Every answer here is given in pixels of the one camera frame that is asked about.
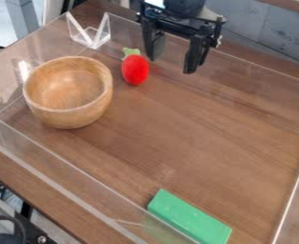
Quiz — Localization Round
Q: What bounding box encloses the black cable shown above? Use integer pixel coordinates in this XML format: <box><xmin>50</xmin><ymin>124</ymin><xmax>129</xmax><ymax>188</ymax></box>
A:
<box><xmin>0</xmin><ymin>214</ymin><xmax>28</xmax><ymax>244</ymax></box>

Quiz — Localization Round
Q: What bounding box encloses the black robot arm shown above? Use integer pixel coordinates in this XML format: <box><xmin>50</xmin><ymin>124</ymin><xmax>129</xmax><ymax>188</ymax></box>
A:
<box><xmin>137</xmin><ymin>0</ymin><xmax>226</xmax><ymax>74</ymax></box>

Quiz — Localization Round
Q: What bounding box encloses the clear acrylic tray enclosure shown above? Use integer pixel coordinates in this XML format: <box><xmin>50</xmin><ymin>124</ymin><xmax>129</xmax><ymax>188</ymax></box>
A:
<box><xmin>0</xmin><ymin>16</ymin><xmax>299</xmax><ymax>244</ymax></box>

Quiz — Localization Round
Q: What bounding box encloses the red plush strawberry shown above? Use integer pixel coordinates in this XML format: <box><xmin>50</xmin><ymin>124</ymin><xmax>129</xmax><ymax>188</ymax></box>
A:
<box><xmin>121</xmin><ymin>48</ymin><xmax>149</xmax><ymax>86</ymax></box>

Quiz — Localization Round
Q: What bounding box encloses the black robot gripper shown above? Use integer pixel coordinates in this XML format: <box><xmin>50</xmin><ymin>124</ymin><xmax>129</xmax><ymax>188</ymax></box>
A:
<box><xmin>138</xmin><ymin>1</ymin><xmax>226</xmax><ymax>74</ymax></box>

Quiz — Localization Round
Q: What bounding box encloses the green rectangular block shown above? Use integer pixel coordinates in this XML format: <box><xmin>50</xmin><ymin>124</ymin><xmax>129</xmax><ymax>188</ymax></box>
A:
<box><xmin>148</xmin><ymin>189</ymin><xmax>232</xmax><ymax>244</ymax></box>

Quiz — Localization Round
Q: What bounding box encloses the black metal table bracket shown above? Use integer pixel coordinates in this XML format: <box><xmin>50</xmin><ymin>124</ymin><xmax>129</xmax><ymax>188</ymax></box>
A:
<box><xmin>14</xmin><ymin>203</ymin><xmax>58</xmax><ymax>244</ymax></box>

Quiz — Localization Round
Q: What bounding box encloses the wooden bowl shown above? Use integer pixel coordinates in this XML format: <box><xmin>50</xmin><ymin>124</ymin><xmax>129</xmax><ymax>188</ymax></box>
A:
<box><xmin>22</xmin><ymin>56</ymin><xmax>113</xmax><ymax>129</ymax></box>

